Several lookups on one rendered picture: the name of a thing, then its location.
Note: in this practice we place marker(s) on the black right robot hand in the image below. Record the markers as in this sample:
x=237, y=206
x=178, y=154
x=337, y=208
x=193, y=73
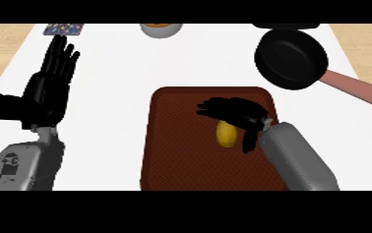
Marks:
x=243, y=112

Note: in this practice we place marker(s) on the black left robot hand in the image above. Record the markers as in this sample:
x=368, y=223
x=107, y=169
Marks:
x=46, y=89

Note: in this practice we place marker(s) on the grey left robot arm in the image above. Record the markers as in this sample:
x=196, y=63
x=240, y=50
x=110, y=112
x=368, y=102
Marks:
x=29, y=161

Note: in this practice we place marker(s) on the yellow lemon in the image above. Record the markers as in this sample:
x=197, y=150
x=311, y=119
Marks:
x=227, y=135

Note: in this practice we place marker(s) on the grey pot with orange contents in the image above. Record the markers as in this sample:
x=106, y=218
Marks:
x=162, y=29

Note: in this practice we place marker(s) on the colourful patterned flat card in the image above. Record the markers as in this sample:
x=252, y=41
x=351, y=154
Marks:
x=63, y=29

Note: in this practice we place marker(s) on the black object at edge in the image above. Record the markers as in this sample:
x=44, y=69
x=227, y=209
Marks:
x=286, y=26

